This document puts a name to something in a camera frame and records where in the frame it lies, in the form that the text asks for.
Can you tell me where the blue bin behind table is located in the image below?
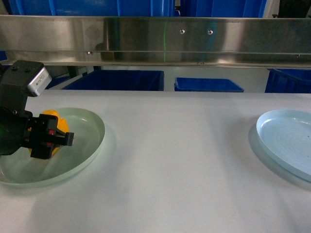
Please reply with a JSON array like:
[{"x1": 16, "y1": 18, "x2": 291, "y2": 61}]
[
  {"x1": 174, "y1": 78, "x2": 244, "y2": 93},
  {"x1": 64, "y1": 70, "x2": 164, "y2": 91},
  {"x1": 265, "y1": 69, "x2": 311, "y2": 94}
]

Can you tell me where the pale green plate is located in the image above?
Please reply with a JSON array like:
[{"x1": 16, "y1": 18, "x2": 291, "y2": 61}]
[{"x1": 0, "y1": 107, "x2": 105, "y2": 188}]

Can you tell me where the blue bin behind table left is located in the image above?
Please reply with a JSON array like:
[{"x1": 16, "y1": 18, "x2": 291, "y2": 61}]
[{"x1": 64, "y1": 70, "x2": 164, "y2": 91}]

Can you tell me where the light blue plate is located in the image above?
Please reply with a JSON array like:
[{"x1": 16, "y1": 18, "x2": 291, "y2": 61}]
[{"x1": 256, "y1": 109, "x2": 311, "y2": 182}]

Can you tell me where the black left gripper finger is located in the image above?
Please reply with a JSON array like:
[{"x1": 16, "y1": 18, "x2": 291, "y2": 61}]
[{"x1": 30, "y1": 114, "x2": 74, "y2": 160}]

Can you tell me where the blue bin behind table right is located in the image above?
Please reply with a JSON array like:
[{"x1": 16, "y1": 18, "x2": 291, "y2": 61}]
[{"x1": 265, "y1": 69, "x2": 311, "y2": 94}]

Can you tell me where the blue bin behind table middle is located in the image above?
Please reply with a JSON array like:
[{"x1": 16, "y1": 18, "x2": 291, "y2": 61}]
[{"x1": 174, "y1": 78, "x2": 244, "y2": 93}]

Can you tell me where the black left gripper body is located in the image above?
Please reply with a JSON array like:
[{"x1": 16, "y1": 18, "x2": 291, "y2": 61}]
[{"x1": 0, "y1": 107, "x2": 39, "y2": 155}]

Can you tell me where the yellow toy block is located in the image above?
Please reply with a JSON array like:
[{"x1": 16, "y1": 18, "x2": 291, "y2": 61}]
[{"x1": 29, "y1": 109, "x2": 70, "y2": 156}]

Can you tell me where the stainless steel shelf beam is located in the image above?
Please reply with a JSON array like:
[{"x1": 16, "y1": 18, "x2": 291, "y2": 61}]
[{"x1": 0, "y1": 15, "x2": 311, "y2": 68}]

